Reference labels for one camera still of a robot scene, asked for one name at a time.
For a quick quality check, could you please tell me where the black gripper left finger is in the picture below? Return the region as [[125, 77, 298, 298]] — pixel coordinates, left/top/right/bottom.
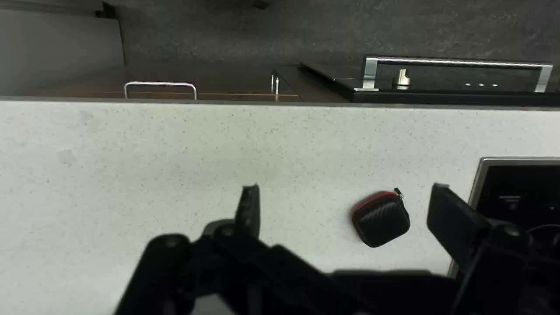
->
[[235, 186, 261, 237]]

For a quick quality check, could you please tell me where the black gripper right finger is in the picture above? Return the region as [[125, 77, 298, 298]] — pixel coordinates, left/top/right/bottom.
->
[[428, 184, 492, 266]]

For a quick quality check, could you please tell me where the black red zip pouch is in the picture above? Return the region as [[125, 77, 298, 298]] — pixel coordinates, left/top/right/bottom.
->
[[351, 189, 412, 247]]

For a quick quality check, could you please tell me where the wooden cabinet door with handle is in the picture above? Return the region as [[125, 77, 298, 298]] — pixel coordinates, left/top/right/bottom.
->
[[268, 65, 347, 104]]

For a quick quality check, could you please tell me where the black oven with steel handle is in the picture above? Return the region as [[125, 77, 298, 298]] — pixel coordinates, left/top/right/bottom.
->
[[300, 56, 560, 107]]

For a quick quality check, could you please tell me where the wooden drawer with steel handle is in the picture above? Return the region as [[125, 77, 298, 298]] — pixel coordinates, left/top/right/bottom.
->
[[34, 69, 305, 104]]

